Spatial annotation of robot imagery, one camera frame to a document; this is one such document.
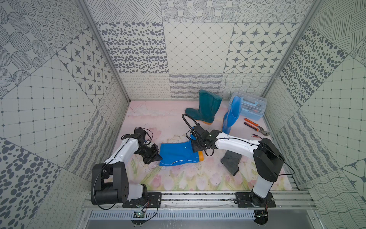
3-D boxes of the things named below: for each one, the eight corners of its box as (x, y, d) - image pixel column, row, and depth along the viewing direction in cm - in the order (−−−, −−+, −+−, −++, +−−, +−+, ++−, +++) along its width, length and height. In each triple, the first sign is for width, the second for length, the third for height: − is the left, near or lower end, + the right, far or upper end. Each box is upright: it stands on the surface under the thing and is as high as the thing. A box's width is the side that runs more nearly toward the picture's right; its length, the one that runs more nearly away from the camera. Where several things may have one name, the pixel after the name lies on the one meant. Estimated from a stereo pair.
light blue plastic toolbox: (225, 110, 117) (228, 100, 108) (233, 97, 127) (237, 86, 118) (257, 124, 107) (263, 115, 98) (263, 109, 118) (270, 98, 109)
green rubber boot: (186, 118, 111) (185, 94, 91) (190, 111, 116) (190, 87, 96) (212, 126, 106) (218, 103, 86) (215, 118, 111) (221, 94, 91)
